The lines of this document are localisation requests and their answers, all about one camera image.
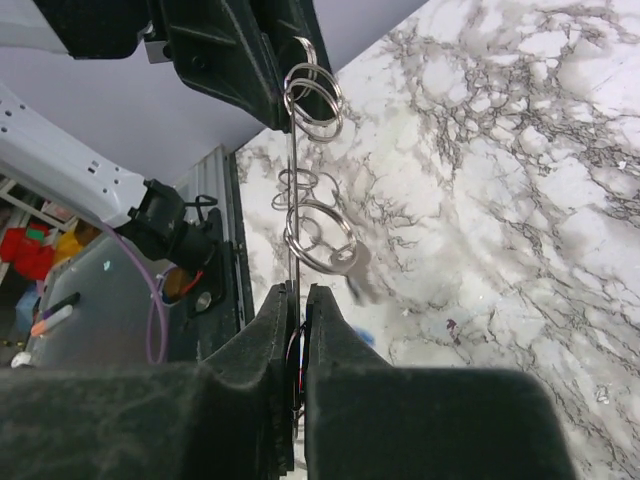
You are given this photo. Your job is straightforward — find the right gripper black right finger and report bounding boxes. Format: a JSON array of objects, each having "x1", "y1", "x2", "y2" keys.
[{"x1": 304, "y1": 285, "x2": 575, "y2": 479}]

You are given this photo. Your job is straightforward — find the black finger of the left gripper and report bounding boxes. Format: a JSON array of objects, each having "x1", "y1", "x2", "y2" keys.
[
  {"x1": 249, "y1": 1, "x2": 327, "y2": 100},
  {"x1": 160, "y1": 0, "x2": 287, "y2": 130}
]

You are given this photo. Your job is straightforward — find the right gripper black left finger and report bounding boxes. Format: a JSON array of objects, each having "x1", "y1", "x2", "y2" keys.
[{"x1": 1, "y1": 284, "x2": 294, "y2": 479}]

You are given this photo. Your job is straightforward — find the perforated metal ring disc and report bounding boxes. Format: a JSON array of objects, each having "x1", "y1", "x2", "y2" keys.
[{"x1": 284, "y1": 78, "x2": 303, "y2": 439}]

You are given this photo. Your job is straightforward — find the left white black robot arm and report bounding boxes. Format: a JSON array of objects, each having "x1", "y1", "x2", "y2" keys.
[{"x1": 1, "y1": 1, "x2": 329, "y2": 271}]

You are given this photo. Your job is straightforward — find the red storage bin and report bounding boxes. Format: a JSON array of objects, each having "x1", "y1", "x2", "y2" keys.
[{"x1": 1, "y1": 223, "x2": 55, "y2": 281}]

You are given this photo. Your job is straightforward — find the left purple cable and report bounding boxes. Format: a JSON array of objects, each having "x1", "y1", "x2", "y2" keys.
[{"x1": 102, "y1": 222, "x2": 186, "y2": 365}]

